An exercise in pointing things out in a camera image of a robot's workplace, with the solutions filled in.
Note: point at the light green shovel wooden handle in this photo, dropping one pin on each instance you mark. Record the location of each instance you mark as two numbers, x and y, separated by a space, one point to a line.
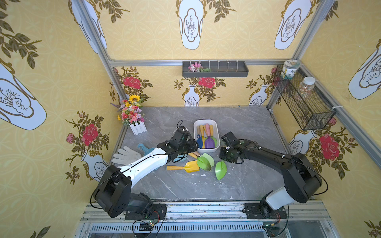
207 157

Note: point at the green pointed trowel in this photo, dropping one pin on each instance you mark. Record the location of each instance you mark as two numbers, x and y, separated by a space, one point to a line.
220 170

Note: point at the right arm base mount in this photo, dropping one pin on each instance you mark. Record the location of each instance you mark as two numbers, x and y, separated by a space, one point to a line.
261 210

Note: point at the white storage box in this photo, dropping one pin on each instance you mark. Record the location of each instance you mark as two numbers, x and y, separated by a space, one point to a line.
216 133

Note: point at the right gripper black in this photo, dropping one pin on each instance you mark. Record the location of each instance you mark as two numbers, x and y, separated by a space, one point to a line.
225 151

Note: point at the purple shovel pink handle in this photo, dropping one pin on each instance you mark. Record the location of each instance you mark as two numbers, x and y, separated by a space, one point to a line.
209 142

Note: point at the green wide shovel yellow handle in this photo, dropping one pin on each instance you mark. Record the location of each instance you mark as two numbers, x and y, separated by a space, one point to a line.
201 165

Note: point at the black wire basket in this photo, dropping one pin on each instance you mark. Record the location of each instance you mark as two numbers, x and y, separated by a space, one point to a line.
313 111

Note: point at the jar with white lid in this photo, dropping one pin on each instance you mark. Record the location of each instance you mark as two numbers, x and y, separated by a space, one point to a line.
305 87

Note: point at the green trowel yellow handle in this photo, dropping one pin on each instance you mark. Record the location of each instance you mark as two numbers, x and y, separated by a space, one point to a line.
211 129

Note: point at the yellow scoop shovel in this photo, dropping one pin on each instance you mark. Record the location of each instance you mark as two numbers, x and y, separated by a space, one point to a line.
189 167

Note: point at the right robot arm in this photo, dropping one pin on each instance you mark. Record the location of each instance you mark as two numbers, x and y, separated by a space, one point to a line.
301 180

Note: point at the dark wall shelf tray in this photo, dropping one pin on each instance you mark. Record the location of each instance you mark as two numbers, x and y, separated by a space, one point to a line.
219 69

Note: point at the white work glove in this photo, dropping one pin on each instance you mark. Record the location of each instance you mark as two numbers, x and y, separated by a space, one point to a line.
125 156

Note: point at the pink flowers on shelf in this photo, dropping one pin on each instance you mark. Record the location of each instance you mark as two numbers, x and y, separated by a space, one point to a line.
197 67

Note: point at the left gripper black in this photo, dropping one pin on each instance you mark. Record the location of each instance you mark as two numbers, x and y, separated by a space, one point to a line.
184 148

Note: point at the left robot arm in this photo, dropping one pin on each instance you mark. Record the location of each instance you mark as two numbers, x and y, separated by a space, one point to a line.
113 193

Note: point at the blue small trowel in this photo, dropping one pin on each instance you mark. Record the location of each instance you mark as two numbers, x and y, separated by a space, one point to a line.
199 138

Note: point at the light blue dustpan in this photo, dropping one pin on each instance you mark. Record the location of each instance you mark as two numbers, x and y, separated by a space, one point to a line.
145 150

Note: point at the flower pot white fence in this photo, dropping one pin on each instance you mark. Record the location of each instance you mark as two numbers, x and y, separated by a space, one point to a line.
131 114

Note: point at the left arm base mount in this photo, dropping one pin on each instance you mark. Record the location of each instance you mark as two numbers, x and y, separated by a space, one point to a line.
141 207

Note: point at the jar with patterned lid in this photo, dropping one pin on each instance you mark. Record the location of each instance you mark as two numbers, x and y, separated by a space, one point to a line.
289 69

